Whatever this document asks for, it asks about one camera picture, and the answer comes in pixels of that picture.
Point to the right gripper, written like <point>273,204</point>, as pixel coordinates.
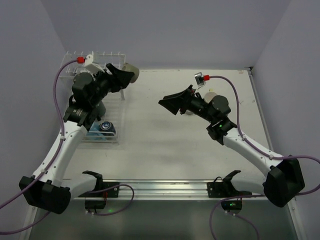
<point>186,99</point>

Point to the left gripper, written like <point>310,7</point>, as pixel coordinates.
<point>110,78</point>

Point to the olive green mug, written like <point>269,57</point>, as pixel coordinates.
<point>131,68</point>

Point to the speckled beige bowl cup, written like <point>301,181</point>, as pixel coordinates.
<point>189,113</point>

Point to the yellow green mug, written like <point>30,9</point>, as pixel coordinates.
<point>209,95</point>

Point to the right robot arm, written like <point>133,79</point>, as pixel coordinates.
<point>282,179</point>

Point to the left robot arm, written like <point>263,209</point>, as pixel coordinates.
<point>45,188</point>

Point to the dark green mug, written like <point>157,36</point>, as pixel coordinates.
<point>101,110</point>

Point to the navy patterned cup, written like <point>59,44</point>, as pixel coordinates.
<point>107,128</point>

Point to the light blue mug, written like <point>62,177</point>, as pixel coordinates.
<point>94,132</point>

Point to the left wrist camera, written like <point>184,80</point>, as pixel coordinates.
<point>90,64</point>

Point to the white wire dish rack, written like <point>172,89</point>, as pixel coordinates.
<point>83,98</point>

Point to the aluminium mounting rail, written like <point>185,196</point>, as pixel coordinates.
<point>170,189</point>

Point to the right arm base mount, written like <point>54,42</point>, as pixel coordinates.
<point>222,191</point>

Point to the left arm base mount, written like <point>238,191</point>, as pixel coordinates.
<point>93,206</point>

